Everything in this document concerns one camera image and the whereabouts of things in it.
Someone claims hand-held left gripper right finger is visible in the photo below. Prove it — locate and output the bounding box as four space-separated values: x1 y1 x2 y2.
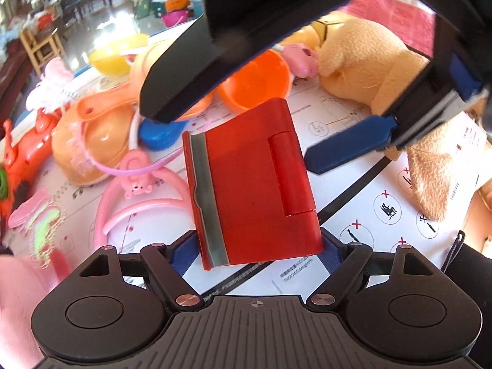
307 227 448 310

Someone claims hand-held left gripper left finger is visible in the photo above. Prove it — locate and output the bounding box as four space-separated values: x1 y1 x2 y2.
79 230 204 312

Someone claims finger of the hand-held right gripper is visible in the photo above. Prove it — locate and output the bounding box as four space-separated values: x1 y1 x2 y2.
434 8 485 101
304 59 475 174

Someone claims yellow plush toy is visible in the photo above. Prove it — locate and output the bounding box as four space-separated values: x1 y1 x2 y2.
318 11 483 221

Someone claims red folding stand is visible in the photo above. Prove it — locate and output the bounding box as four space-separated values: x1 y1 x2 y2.
182 97 324 272

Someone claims small pink pig toy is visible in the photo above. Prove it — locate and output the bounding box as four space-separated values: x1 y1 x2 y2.
282 43 320 80

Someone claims white printed paper sheet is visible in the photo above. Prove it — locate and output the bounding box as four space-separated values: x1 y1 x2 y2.
8 19 490 301

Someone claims orange toy cup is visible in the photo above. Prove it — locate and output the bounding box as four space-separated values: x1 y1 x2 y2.
216 49 292 114

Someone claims pink pig headband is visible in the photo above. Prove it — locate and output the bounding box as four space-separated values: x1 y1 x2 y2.
93 150 193 255

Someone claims pink bucket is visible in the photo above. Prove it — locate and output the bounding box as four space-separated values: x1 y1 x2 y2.
161 11 190 28

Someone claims pink patterned cloth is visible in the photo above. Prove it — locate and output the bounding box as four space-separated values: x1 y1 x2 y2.
345 0 439 59

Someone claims purple lace headband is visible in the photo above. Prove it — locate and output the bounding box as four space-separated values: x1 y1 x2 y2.
68 117 186 175

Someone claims blue toy scoop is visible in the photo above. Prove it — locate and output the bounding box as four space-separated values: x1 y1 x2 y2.
138 117 190 151

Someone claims pink butterfly wing clip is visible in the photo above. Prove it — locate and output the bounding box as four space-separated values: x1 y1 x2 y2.
26 57 73 113
7 188 70 270

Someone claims yellow plastic bowl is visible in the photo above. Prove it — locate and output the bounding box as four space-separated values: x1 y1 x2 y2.
88 33 150 77

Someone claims pink plush pig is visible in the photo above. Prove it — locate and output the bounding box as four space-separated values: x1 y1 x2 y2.
0 249 70 369

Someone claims orange toy horse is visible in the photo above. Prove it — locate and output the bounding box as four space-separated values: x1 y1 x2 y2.
0 107 60 218

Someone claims wooden chair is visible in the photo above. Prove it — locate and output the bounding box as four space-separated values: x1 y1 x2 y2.
19 26 65 74

